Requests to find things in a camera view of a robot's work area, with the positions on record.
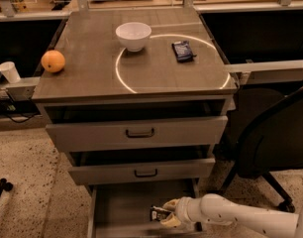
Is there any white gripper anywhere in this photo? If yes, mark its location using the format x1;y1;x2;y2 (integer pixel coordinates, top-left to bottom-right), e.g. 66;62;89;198
160;197;202;228

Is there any black rxbar chocolate bar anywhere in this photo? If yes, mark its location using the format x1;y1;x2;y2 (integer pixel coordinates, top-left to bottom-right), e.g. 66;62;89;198
150;205;170;221

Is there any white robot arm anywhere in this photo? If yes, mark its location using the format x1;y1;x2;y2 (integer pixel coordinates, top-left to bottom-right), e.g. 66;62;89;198
151;193;303;238

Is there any middle drawer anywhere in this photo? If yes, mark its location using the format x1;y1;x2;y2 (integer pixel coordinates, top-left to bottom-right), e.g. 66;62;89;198
68;158;215;185

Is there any drawer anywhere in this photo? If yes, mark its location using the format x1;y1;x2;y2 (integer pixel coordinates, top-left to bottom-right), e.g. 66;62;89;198
46;116;227;153
68;158;215;185
87;179;203;238

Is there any bottom drawer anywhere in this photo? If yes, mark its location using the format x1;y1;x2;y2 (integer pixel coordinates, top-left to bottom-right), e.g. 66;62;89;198
87;179;203;238

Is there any top drawer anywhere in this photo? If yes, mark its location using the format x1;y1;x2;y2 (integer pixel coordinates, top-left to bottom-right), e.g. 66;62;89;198
46;116;227;153

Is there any grey drawer cabinet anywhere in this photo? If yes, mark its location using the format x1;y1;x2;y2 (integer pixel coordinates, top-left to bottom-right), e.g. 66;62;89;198
31;7;239;238

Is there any black office chair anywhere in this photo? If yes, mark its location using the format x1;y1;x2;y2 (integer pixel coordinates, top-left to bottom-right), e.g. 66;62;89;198
215;86;303;213

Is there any blue snack packet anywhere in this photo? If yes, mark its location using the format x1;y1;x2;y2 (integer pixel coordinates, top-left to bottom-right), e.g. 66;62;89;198
171;41;196;62

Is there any white bowl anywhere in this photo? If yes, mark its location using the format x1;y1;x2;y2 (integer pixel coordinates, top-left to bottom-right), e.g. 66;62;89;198
116;22;152;52

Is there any orange fruit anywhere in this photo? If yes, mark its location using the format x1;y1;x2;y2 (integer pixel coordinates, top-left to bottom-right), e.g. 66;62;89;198
41;50;65;73

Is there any white paper cup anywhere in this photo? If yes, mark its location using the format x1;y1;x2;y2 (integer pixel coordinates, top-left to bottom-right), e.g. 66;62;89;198
0;61;21;83

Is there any aluminium frame rail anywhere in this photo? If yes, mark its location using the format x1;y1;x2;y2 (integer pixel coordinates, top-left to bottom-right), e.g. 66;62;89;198
225;59;303;85

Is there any black power adapter with cable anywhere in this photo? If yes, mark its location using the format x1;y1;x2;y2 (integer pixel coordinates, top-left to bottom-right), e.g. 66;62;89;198
0;90;40;123

